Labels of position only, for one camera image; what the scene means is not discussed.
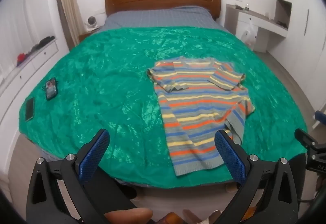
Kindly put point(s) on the white plastic bag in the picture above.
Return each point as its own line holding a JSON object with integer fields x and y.
{"x": 248, "y": 35}

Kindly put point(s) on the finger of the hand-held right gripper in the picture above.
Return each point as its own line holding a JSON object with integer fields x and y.
{"x": 304, "y": 136}

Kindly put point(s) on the clear bottle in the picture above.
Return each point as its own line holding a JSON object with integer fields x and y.
{"x": 246, "y": 7}

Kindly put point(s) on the green patterned blanket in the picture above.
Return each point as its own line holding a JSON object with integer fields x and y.
{"x": 101, "y": 73}

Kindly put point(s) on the red object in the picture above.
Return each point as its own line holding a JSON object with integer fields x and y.
{"x": 21, "y": 58}

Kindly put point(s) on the white drawer cabinet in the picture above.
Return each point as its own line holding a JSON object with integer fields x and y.
{"x": 43, "y": 54}

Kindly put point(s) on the wooden nightstand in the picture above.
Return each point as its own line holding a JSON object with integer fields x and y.
{"x": 85, "y": 34}

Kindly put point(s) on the white built-in desk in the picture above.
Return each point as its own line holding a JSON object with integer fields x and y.
{"x": 254, "y": 22}

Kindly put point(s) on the black phone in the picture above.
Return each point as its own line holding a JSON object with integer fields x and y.
{"x": 29, "y": 109}

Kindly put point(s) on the striped knit sweater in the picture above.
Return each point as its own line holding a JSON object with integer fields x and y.
{"x": 198, "y": 111}

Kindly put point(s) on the white wardrobe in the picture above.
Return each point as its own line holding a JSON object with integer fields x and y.
{"x": 310, "y": 48}

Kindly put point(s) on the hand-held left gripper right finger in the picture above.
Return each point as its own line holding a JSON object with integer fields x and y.
{"x": 230, "y": 156}

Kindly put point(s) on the black object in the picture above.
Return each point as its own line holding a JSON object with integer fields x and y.
{"x": 43, "y": 43}

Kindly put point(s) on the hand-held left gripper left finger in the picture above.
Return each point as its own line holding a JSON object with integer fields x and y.
{"x": 94, "y": 152}

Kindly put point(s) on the phone with lit screen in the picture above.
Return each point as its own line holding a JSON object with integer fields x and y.
{"x": 51, "y": 88}

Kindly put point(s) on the person's left hand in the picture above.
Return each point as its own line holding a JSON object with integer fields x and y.
{"x": 130, "y": 215}

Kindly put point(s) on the grey checked pillow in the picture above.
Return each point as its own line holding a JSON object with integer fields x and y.
{"x": 158, "y": 18}

